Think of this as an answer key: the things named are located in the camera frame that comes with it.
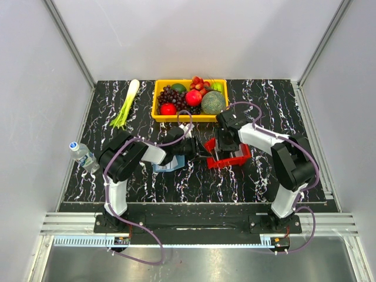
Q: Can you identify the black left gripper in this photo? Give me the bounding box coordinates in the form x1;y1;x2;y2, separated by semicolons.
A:
173;135;212;162

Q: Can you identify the red plastic card tray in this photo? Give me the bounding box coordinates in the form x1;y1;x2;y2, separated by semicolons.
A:
204;138;251;169

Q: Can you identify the blue leather card holder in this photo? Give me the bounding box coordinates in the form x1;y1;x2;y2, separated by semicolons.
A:
152;155;185;173

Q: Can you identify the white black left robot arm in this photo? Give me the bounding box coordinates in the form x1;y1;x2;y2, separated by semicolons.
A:
99;125;211;232

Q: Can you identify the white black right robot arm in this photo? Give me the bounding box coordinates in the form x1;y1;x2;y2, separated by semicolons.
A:
209;109;319;233

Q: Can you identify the green netted melon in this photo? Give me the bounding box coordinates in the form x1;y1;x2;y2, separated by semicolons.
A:
201;91;226;115

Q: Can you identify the yellow plastic fruit bin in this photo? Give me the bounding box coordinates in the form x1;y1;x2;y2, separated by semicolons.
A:
151;79;230;123

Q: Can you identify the dark blueberry cluster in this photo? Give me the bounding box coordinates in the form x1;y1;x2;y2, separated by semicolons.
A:
184;105;202;115

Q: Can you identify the red pomegranate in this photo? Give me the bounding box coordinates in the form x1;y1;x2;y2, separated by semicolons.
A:
185;89;202;106

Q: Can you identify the red lychee cluster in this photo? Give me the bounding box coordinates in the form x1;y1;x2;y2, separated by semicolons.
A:
190;76;211;91

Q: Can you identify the red tomato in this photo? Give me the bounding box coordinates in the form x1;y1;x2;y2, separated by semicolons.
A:
159;103;177;115

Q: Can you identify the dark green avocado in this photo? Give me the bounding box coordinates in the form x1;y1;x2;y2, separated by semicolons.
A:
171;83;187;93

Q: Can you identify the dark purple grape bunch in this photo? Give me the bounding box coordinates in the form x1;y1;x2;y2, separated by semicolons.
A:
157;85;188;115

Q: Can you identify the green white celery stalk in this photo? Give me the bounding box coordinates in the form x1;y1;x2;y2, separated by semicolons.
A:
110;79;140;129

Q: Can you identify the clear plastic water bottle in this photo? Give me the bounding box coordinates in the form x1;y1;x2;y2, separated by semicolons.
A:
69;142;100;173

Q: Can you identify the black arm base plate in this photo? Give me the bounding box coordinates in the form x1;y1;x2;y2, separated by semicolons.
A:
93;213;303;234

